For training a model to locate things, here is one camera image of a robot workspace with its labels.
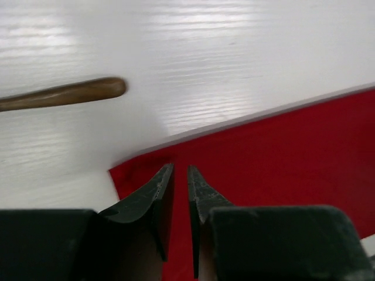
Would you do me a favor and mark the dark wooden fork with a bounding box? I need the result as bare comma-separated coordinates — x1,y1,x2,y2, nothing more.
1,77,128,112

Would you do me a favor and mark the red cloth napkin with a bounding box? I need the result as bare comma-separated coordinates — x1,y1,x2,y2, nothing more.
109,90,374,280

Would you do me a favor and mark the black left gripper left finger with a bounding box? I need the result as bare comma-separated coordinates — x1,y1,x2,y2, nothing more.
1,163,174,280

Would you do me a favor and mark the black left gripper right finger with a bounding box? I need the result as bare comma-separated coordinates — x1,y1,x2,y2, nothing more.
187,166,374,280

